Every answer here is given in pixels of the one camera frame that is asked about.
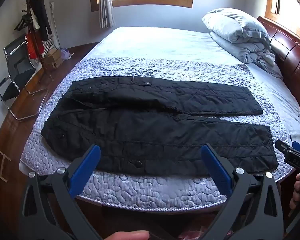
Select striped white basket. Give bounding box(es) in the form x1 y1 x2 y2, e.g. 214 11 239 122
42 39 56 55

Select bed with quilted grey cover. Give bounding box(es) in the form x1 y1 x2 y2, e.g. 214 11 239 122
19 26 300 209

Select pink plaid cloth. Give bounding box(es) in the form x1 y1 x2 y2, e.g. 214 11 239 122
178 224 214 240

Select person's left hand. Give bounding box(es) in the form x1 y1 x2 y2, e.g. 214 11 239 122
104 230 150 240

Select wooden headboard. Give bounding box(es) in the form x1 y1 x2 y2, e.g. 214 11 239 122
256 16 300 135

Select person's right hand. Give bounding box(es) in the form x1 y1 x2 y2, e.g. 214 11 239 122
289 173 300 210

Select arched wooden framed window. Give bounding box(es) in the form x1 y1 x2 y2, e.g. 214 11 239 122
265 0 300 40

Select folded grey duvet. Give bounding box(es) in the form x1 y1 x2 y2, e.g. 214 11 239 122
202 8 284 79

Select black hanging garment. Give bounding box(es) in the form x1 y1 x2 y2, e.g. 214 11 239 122
30 0 52 40

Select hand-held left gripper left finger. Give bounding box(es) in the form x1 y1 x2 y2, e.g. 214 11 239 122
19 144 102 240

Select black metal frame chair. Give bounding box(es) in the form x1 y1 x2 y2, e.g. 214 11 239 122
0 34 50 122

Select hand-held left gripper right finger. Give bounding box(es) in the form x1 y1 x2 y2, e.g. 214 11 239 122
201 144 284 240

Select red bag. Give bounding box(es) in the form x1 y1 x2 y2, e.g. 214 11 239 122
26 29 44 60

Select white pole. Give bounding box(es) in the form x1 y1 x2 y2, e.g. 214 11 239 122
50 2 61 51

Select grey curtain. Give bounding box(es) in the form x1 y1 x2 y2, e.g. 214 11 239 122
98 0 115 29

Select black clothes hangers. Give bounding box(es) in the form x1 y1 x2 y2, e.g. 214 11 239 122
14 14 32 32

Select small purple item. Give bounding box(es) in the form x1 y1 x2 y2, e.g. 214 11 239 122
61 48 74 60

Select cardboard box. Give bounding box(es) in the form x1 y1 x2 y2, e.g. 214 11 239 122
41 49 63 70

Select black quilted pants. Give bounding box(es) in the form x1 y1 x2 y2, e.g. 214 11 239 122
41 76 279 177

